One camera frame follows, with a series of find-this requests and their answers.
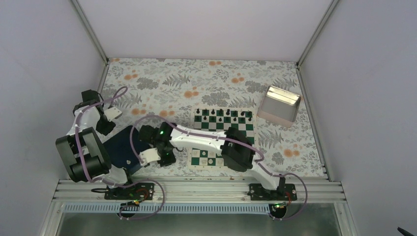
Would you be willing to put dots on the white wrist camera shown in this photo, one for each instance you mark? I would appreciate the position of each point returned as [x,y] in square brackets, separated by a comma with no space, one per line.
[149,155]
[112,113]

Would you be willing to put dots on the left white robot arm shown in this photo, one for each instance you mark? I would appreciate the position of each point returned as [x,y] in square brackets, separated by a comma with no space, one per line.
[81,150]

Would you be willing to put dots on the black chess pieces row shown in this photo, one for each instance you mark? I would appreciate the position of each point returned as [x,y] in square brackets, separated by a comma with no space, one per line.
[223,115]

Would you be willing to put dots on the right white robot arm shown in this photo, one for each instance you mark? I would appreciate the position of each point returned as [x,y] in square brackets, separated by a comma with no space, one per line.
[232,145]

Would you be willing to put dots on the dark blue plastic tray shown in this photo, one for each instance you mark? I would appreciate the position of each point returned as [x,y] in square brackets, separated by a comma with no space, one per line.
[123,150]

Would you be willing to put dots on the green white chess board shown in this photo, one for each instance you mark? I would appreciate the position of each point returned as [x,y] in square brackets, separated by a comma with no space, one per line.
[194,154]

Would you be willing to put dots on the silver metal tin box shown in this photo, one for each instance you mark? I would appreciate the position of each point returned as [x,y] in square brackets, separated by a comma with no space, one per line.
[279,106]

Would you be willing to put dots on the aluminium rail frame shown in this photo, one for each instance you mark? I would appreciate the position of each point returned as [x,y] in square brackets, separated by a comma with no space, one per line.
[198,195]

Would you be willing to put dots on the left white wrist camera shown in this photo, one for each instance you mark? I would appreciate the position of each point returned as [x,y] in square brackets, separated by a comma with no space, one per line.
[112,113]

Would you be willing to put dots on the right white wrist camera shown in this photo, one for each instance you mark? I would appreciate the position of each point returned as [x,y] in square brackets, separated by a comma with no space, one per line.
[149,155]

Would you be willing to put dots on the floral patterned table mat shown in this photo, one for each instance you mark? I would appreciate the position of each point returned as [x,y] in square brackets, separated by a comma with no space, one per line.
[173,88]

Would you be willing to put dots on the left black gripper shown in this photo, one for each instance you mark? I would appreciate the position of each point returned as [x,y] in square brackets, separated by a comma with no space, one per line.
[106,130]

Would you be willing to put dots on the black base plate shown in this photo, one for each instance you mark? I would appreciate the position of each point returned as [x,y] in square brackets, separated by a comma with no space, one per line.
[130,193]
[272,192]

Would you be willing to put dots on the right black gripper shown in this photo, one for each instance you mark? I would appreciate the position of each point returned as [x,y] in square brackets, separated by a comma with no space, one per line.
[171,159]

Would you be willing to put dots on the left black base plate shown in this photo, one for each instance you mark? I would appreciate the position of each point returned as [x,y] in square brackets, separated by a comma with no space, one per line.
[130,193]

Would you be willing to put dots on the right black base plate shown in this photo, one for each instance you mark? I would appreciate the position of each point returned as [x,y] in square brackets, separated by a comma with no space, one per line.
[272,192]

